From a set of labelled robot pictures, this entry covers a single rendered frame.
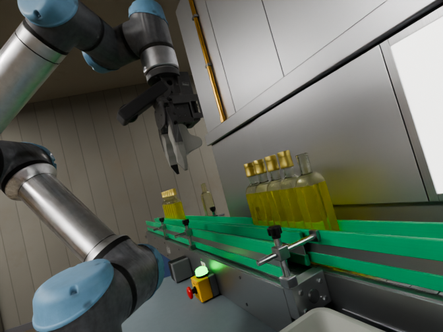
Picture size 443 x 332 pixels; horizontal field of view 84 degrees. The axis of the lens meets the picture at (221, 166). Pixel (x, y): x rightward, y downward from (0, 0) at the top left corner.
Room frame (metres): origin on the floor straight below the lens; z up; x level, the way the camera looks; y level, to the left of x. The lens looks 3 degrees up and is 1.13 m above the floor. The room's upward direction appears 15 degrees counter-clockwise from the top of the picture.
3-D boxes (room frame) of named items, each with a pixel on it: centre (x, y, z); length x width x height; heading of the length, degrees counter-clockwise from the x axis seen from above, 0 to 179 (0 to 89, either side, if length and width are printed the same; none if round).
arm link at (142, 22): (0.51, 0.07, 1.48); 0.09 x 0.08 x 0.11; 76
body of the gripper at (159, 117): (0.51, 0.06, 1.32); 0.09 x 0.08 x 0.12; 118
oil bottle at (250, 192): (0.81, -0.09, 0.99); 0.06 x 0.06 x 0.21; 29
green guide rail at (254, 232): (1.36, 0.27, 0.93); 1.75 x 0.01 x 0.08; 28
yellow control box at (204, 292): (0.88, 0.17, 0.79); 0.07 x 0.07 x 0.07; 28
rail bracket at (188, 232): (1.04, 0.23, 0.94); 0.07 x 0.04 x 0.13; 118
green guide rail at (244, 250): (1.32, 0.33, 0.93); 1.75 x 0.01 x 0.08; 28
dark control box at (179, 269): (1.12, 0.30, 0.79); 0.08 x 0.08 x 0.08; 28
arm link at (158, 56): (0.51, 0.07, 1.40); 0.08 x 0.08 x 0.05
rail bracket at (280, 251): (0.53, -0.09, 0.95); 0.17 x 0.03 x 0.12; 118
